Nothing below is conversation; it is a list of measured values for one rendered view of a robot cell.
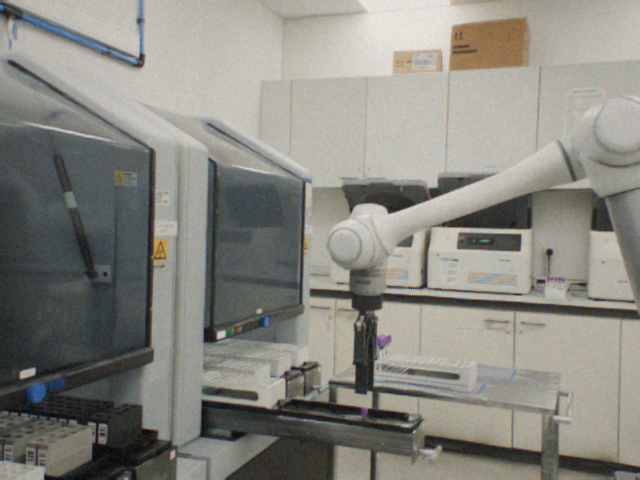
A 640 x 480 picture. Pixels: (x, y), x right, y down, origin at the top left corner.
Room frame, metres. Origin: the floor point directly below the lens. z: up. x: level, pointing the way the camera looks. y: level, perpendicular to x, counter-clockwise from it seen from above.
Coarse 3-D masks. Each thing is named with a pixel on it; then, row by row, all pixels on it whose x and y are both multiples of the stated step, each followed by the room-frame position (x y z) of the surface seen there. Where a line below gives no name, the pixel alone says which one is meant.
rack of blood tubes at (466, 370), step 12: (384, 360) 1.91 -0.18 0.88; (396, 360) 1.90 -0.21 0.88; (408, 360) 1.90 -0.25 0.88; (420, 360) 1.91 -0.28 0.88; (432, 360) 1.91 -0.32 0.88; (444, 360) 1.92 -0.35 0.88; (456, 360) 1.93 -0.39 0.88; (384, 372) 1.91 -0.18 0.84; (396, 372) 1.91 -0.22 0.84; (408, 372) 1.92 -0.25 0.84; (420, 372) 1.97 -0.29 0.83; (432, 372) 1.95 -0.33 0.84; (444, 372) 1.94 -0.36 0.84; (468, 372) 1.82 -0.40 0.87; (432, 384) 1.86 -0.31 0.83; (444, 384) 1.84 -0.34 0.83; (456, 384) 1.83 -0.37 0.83; (468, 384) 1.82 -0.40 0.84
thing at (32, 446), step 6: (66, 426) 1.23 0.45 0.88; (72, 426) 1.24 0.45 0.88; (78, 426) 1.23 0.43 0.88; (54, 432) 1.20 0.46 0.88; (60, 432) 1.20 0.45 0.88; (36, 438) 1.16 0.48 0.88; (42, 438) 1.16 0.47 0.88; (48, 438) 1.16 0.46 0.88; (30, 444) 1.14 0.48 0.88; (36, 444) 1.14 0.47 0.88; (30, 450) 1.14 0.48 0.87; (36, 450) 1.14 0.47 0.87; (30, 456) 1.14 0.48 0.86; (36, 456) 1.14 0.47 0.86; (30, 462) 1.14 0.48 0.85; (36, 462) 1.14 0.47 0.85
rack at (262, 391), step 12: (204, 372) 1.76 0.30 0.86; (216, 372) 1.76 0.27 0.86; (228, 372) 1.75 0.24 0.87; (204, 384) 1.67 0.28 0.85; (216, 384) 1.65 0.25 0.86; (228, 384) 1.64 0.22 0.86; (240, 384) 1.63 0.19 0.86; (252, 384) 1.64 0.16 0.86; (264, 384) 1.64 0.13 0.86; (276, 384) 1.64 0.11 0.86; (204, 396) 1.67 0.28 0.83; (216, 396) 1.72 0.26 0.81; (228, 396) 1.74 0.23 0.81; (240, 396) 1.74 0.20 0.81; (252, 396) 1.73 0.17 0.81; (264, 396) 1.61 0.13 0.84; (276, 396) 1.64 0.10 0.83
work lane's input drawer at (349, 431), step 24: (216, 408) 1.64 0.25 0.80; (240, 408) 1.62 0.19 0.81; (264, 408) 1.60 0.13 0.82; (288, 408) 1.66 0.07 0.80; (312, 408) 1.66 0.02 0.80; (336, 408) 1.66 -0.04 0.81; (360, 408) 1.64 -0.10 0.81; (264, 432) 1.59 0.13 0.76; (288, 432) 1.57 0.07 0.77; (312, 432) 1.55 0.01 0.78; (336, 432) 1.53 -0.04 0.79; (360, 432) 1.51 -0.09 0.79; (384, 432) 1.50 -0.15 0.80; (408, 432) 1.49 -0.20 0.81; (408, 456) 1.48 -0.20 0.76; (432, 456) 1.49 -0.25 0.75
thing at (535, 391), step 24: (336, 384) 1.90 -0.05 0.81; (384, 384) 1.86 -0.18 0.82; (408, 384) 1.87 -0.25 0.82; (480, 384) 1.91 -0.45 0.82; (504, 384) 1.92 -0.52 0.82; (528, 384) 1.93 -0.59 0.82; (552, 384) 1.94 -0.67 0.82; (504, 408) 1.73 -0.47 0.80; (528, 408) 1.71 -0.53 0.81; (552, 408) 1.69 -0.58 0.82; (552, 432) 1.71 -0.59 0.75; (336, 456) 1.91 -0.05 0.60; (552, 456) 1.70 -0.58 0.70
